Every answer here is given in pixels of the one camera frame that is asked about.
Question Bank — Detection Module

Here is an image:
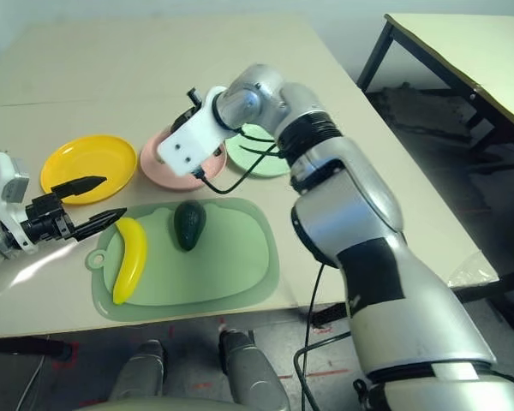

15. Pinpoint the dark green toy avocado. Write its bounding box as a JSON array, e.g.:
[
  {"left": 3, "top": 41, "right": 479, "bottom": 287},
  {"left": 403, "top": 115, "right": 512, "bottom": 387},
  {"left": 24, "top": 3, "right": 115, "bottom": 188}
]
[{"left": 173, "top": 200, "right": 207, "bottom": 252}]

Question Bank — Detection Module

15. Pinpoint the black table base bar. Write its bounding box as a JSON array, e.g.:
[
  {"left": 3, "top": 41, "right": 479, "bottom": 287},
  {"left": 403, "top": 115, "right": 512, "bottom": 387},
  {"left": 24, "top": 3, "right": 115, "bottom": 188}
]
[{"left": 0, "top": 336, "right": 74, "bottom": 360}]

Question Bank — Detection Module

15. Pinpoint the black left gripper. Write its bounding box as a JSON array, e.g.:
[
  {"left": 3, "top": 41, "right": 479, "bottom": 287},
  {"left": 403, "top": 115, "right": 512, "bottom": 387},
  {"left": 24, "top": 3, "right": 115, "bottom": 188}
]
[{"left": 20, "top": 175, "right": 129, "bottom": 245}]

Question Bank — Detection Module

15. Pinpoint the thin black camera cable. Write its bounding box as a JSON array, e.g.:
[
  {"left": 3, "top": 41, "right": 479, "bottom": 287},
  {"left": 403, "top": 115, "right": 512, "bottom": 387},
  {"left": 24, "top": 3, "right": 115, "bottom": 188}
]
[{"left": 192, "top": 127, "right": 292, "bottom": 196}]

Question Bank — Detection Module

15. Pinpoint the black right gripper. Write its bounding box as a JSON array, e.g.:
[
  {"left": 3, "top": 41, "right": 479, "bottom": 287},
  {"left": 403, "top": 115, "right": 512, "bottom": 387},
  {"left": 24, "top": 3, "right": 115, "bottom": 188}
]
[{"left": 170, "top": 87, "right": 200, "bottom": 132}]

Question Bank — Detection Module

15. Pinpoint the clear plastic bag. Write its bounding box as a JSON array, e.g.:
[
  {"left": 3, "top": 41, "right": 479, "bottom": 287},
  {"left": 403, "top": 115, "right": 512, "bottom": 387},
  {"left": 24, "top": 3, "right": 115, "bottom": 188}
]
[{"left": 447, "top": 250, "right": 500, "bottom": 288}]

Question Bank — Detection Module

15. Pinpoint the green plastic cutting board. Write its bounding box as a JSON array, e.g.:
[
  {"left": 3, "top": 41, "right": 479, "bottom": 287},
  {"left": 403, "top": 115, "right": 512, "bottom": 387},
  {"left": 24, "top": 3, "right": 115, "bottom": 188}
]
[{"left": 85, "top": 197, "right": 280, "bottom": 322}]

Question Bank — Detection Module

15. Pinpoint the black-framed side table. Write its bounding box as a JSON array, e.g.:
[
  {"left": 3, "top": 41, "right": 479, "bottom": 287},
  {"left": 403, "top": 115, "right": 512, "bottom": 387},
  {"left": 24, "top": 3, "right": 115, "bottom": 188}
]
[{"left": 356, "top": 12, "right": 514, "bottom": 331}]

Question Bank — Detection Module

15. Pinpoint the pale green round plate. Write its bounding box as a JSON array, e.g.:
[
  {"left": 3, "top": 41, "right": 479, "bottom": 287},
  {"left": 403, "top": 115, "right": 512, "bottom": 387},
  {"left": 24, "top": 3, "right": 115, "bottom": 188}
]
[{"left": 224, "top": 122, "right": 292, "bottom": 179}]

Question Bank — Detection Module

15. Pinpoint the pink round plate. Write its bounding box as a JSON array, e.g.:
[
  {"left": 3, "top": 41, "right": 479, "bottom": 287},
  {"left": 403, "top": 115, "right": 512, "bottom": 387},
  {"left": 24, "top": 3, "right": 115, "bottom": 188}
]
[{"left": 140, "top": 130, "right": 228, "bottom": 192}]

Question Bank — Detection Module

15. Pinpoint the yellow round plate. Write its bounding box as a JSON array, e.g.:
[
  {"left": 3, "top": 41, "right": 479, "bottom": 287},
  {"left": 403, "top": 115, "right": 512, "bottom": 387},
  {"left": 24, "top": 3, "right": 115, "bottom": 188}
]
[{"left": 40, "top": 134, "right": 138, "bottom": 206}]

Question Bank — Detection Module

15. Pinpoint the long black hanging cable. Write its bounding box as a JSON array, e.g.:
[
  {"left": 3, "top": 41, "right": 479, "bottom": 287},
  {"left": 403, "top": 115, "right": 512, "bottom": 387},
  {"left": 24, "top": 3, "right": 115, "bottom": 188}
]
[{"left": 293, "top": 261, "right": 353, "bottom": 411}]

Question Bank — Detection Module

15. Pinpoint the yellow toy banana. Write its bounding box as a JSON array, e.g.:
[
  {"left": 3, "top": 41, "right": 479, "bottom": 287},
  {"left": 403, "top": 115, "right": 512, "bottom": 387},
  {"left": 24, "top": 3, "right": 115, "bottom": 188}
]
[{"left": 112, "top": 217, "right": 149, "bottom": 306}]

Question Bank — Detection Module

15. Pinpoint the pale robot torso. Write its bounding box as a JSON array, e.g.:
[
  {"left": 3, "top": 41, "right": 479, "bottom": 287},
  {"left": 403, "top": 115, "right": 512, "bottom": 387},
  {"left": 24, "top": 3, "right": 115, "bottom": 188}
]
[{"left": 75, "top": 396, "right": 241, "bottom": 411}]

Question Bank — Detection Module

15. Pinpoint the grey robot right leg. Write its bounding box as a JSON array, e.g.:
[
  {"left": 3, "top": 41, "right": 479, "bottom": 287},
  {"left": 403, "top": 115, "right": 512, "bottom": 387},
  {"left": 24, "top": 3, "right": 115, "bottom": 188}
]
[{"left": 219, "top": 329, "right": 291, "bottom": 411}]

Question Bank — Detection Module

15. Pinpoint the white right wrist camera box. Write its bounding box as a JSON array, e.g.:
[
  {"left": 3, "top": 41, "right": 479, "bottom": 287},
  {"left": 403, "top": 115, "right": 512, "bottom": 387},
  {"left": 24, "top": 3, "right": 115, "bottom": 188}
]
[{"left": 157, "top": 85, "right": 228, "bottom": 177}]

